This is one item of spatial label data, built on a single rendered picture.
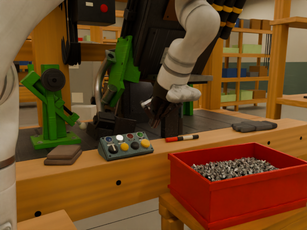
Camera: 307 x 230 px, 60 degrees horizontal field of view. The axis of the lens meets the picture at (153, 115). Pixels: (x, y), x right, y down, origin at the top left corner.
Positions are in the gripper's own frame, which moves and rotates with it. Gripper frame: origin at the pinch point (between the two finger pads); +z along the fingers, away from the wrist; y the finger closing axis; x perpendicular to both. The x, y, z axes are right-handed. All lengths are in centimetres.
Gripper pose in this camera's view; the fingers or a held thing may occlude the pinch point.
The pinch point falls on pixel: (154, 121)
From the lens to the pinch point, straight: 75.6
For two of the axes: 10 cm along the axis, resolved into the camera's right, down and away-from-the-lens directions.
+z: -2.9, 7.1, 6.4
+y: -8.6, 1.0, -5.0
